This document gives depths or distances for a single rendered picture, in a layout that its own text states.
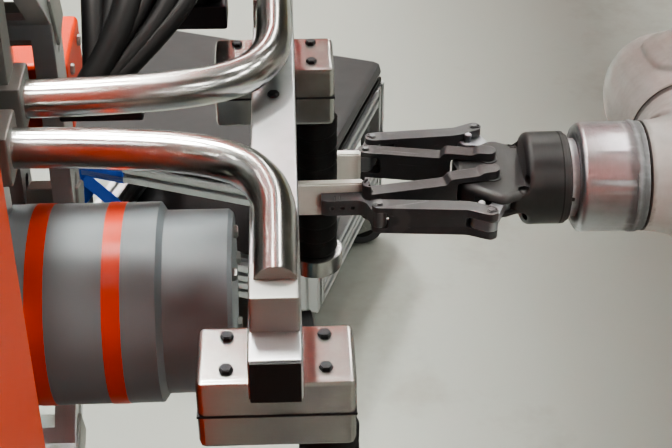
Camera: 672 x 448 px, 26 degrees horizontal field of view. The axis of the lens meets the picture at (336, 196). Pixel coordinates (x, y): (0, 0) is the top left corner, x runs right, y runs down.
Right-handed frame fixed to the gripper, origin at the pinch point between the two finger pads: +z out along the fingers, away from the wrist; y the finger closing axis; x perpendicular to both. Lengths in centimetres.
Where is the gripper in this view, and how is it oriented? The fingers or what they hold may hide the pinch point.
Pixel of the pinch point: (316, 182)
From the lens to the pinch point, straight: 117.3
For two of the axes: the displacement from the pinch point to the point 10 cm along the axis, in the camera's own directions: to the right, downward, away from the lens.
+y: -0.4, -5.8, 8.1
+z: -10.0, 0.2, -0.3
